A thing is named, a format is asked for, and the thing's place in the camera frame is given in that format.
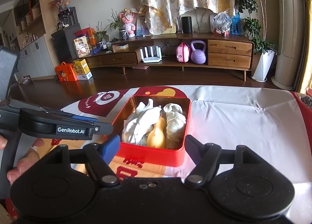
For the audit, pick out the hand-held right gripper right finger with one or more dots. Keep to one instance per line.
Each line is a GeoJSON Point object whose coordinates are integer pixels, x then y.
{"type": "Point", "coordinates": [193, 144]}

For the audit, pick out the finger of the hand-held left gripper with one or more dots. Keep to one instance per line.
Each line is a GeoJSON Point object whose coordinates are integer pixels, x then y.
{"type": "Point", "coordinates": [104, 129]}
{"type": "Point", "coordinates": [84, 119]}

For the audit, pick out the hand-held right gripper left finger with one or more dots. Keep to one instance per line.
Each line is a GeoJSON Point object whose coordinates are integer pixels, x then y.
{"type": "Point", "coordinates": [111, 149]}

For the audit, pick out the cream towel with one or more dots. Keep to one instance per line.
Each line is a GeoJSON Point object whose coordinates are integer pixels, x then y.
{"type": "Point", "coordinates": [175, 121]}

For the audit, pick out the white cloth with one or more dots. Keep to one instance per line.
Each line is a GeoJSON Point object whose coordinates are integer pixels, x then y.
{"type": "Point", "coordinates": [139, 121]}

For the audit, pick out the yellow duck plush toy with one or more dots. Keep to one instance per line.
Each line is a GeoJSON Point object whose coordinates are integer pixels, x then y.
{"type": "Point", "coordinates": [157, 133]}

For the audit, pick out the red tin box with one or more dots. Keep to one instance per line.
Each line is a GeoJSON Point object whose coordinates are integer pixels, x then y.
{"type": "Point", "coordinates": [151, 155]}

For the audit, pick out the person's left hand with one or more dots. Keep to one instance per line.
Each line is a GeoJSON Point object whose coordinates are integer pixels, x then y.
{"type": "Point", "coordinates": [24, 165]}

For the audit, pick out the photo print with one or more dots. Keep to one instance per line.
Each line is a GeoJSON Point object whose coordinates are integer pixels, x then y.
{"type": "Point", "coordinates": [26, 79]}

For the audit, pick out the orange gift box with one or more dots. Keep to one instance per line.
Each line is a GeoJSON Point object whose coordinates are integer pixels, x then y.
{"type": "Point", "coordinates": [66, 72]}

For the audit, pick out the yellow gift box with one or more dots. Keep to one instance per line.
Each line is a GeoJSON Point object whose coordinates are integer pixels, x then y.
{"type": "Point", "coordinates": [83, 69]}

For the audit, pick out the white floor cabinet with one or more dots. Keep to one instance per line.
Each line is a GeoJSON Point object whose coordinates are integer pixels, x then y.
{"type": "Point", "coordinates": [36, 58]}

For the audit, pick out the pink book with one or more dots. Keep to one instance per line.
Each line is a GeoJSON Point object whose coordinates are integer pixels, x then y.
{"type": "Point", "coordinates": [140, 67]}

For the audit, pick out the black cabinet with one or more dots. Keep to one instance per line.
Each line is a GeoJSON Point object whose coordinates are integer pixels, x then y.
{"type": "Point", "coordinates": [62, 45]}

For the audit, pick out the small white box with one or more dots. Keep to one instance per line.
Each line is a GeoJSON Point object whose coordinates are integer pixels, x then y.
{"type": "Point", "coordinates": [120, 47]}

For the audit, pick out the orange carton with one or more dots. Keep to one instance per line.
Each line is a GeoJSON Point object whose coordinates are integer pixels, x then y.
{"type": "Point", "coordinates": [92, 38]}

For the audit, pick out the small potted plant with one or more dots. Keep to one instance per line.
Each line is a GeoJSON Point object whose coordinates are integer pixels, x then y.
{"type": "Point", "coordinates": [101, 36]}

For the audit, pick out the white router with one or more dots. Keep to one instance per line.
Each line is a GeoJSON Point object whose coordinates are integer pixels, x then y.
{"type": "Point", "coordinates": [151, 55]}

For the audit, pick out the purple kettlebell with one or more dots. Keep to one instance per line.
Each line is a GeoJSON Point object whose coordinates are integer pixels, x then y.
{"type": "Point", "coordinates": [198, 54]}

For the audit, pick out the pink small case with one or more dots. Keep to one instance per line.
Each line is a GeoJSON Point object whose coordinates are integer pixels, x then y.
{"type": "Point", "coordinates": [182, 54]}

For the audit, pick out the wooden television cabinet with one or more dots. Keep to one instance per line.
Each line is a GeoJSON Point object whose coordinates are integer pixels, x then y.
{"type": "Point", "coordinates": [229, 53]}

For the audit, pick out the black coffee machine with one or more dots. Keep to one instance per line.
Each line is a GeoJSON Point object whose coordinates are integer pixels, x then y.
{"type": "Point", "coordinates": [68, 19]}

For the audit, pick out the potted orchid plant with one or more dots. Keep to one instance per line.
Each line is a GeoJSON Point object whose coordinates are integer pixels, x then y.
{"type": "Point", "coordinates": [118, 22]}

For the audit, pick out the white planter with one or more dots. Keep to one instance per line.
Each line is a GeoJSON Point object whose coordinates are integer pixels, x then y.
{"type": "Point", "coordinates": [263, 66]}

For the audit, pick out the pink plush doll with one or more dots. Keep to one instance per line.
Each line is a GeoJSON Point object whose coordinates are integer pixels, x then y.
{"type": "Point", "coordinates": [128, 22]}

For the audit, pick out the blue picture book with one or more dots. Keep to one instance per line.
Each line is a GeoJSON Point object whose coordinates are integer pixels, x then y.
{"type": "Point", "coordinates": [141, 26]}

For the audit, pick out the small doll figure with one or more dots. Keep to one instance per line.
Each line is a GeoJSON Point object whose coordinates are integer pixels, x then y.
{"type": "Point", "coordinates": [67, 4]}

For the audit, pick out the black cylinder speaker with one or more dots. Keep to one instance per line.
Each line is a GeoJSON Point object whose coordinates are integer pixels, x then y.
{"type": "Point", "coordinates": [186, 25]}

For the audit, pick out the clear bag of toys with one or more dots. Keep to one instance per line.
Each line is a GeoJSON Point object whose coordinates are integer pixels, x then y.
{"type": "Point", "coordinates": [221, 25]}

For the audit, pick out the cream fan-shaped ornament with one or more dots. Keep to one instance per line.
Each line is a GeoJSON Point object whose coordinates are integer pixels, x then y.
{"type": "Point", "coordinates": [201, 20]}

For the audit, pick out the pink item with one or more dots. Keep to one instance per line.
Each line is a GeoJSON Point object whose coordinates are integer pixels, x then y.
{"type": "Point", "coordinates": [309, 91]}

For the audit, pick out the white standing air conditioner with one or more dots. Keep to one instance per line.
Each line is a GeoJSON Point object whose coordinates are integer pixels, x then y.
{"type": "Point", "coordinates": [288, 31]}

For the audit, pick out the yellow curtain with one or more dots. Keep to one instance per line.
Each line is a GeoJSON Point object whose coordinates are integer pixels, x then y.
{"type": "Point", "coordinates": [306, 43]}

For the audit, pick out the tall green potted tree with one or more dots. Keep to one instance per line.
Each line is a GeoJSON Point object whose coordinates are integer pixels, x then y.
{"type": "Point", "coordinates": [256, 6]}

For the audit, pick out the wooden wall shelf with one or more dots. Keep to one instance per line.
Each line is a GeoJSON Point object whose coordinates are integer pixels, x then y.
{"type": "Point", "coordinates": [36, 9]}

